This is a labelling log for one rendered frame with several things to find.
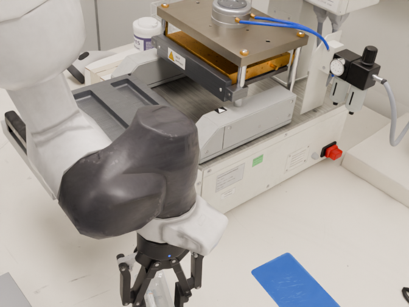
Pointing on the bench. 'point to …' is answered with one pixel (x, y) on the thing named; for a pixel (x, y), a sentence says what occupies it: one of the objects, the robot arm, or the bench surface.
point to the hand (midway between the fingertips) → (160, 306)
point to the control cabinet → (312, 21)
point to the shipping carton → (104, 67)
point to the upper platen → (224, 67)
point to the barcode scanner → (87, 58)
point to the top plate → (235, 29)
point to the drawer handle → (16, 126)
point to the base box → (271, 162)
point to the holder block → (115, 102)
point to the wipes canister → (145, 32)
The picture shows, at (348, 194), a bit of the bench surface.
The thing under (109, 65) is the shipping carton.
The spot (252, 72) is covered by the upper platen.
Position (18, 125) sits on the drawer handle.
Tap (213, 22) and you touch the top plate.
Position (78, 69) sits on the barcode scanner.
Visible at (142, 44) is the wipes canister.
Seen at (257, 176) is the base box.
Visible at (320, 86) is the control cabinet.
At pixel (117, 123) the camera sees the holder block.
